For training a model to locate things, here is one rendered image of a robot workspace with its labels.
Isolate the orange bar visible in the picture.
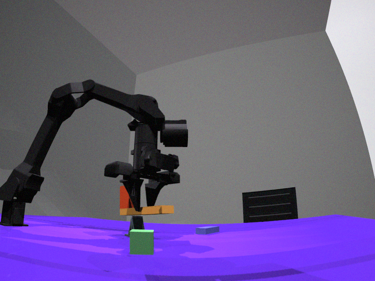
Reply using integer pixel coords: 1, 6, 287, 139
120, 186, 174, 215

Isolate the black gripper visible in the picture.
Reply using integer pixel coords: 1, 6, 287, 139
104, 143, 180, 211

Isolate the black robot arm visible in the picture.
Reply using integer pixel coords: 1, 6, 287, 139
0, 79, 188, 226

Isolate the green cube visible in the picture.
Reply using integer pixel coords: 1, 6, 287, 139
129, 229, 154, 255

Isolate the blue rectangular block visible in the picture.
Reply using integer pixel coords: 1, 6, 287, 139
195, 226, 219, 235

